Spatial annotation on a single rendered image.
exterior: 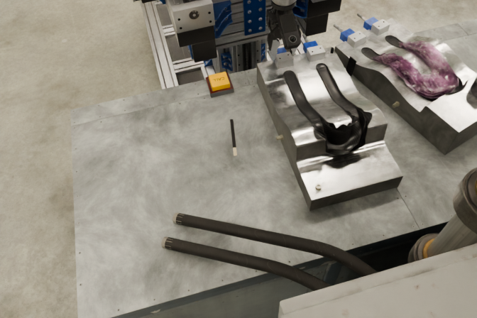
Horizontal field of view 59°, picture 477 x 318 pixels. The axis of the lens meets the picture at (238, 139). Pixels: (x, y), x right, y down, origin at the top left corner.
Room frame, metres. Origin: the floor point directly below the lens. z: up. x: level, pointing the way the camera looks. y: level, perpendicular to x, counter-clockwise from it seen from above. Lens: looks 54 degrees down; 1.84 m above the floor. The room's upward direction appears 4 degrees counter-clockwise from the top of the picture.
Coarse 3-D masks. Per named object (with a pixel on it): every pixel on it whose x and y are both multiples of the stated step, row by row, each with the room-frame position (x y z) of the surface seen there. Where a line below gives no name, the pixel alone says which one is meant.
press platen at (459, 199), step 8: (464, 176) 0.31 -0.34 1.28; (472, 176) 0.31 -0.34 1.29; (464, 184) 0.30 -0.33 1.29; (472, 184) 0.29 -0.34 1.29; (456, 192) 0.30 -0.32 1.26; (464, 192) 0.28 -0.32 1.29; (472, 192) 0.28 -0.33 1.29; (456, 200) 0.28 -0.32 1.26; (464, 200) 0.27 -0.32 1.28; (472, 200) 0.27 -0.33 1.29; (456, 208) 0.27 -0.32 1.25; (464, 208) 0.26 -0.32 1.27; (472, 208) 0.26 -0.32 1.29; (464, 216) 0.26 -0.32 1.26; (472, 216) 0.25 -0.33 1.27; (464, 224) 0.25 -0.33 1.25; (472, 224) 0.24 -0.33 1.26
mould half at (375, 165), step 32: (288, 96) 0.86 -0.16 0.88; (320, 96) 0.85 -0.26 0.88; (352, 96) 0.83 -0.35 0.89; (288, 128) 0.70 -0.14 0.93; (384, 128) 0.68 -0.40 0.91; (320, 160) 0.63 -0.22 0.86; (352, 160) 0.62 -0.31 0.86; (384, 160) 0.61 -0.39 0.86; (320, 192) 0.53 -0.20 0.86; (352, 192) 0.53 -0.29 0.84
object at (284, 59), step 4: (280, 48) 1.04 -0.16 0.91; (284, 48) 1.04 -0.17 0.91; (280, 52) 1.03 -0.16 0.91; (284, 52) 1.03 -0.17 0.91; (288, 52) 1.01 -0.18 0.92; (276, 56) 0.99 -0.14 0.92; (280, 56) 0.99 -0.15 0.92; (284, 56) 0.99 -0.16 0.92; (288, 56) 0.99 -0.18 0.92; (276, 60) 0.99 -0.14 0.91; (280, 60) 0.97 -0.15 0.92; (284, 60) 0.97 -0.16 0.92; (288, 60) 0.98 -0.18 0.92; (292, 60) 0.98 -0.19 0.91; (276, 64) 0.99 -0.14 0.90; (280, 64) 0.97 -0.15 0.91; (284, 64) 0.97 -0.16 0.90; (288, 64) 0.98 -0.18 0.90; (292, 64) 0.98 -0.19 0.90; (280, 68) 0.97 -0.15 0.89
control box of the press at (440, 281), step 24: (408, 264) 0.13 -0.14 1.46; (432, 264) 0.12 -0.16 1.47; (456, 264) 0.12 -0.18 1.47; (336, 288) 0.11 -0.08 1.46; (360, 288) 0.11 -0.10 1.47; (384, 288) 0.10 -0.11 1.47; (408, 288) 0.10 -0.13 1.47; (432, 288) 0.10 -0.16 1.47; (456, 288) 0.10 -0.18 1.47; (288, 312) 0.09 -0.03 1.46; (312, 312) 0.09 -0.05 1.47; (336, 312) 0.09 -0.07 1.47; (360, 312) 0.09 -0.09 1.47; (384, 312) 0.09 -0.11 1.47; (408, 312) 0.08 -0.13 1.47; (432, 312) 0.08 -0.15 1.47; (456, 312) 0.08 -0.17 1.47
